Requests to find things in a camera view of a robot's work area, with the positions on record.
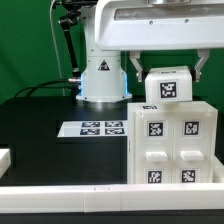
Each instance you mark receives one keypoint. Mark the white boundary rail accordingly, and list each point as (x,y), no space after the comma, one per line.
(5,161)
(109,198)
(218,171)

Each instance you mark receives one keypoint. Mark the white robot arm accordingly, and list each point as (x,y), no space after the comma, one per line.
(103,80)

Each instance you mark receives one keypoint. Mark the white right boundary rail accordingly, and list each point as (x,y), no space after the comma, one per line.
(218,171)

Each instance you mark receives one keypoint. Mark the white cabinet body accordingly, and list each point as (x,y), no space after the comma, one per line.
(135,112)

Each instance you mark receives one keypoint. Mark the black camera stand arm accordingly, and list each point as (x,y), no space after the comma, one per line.
(71,18)

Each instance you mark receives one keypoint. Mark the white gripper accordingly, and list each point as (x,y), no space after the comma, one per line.
(135,25)

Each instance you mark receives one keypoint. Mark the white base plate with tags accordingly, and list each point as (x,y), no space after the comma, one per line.
(76,129)

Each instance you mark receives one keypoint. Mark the white door panel with tag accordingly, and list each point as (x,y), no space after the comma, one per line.
(156,147)

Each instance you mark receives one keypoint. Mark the white front boundary rail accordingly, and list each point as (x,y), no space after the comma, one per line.
(109,198)

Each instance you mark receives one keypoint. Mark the white box with tags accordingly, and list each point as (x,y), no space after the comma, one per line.
(168,84)

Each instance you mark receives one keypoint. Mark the white left boundary rail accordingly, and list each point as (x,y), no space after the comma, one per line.
(5,161)

